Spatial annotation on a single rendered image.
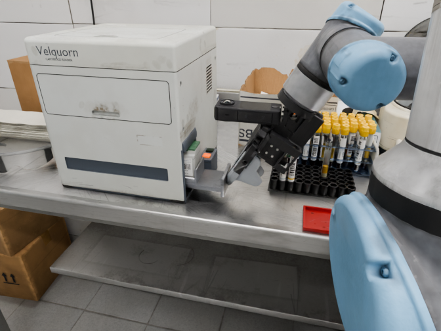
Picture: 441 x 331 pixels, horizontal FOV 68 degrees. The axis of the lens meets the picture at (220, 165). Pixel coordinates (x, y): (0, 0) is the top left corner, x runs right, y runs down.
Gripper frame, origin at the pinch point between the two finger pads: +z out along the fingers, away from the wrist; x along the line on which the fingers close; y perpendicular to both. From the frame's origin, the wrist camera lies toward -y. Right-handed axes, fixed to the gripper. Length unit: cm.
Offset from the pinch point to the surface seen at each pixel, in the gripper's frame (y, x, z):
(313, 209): 16.7, -0.9, -4.5
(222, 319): 38, 35, 84
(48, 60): -37.7, -4.3, -3.3
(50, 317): -25, 20, 121
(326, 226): 18.6, -5.4, -5.5
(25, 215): -56, 35, 91
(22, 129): -53, 16, 32
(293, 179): 11.6, 4.9, -4.7
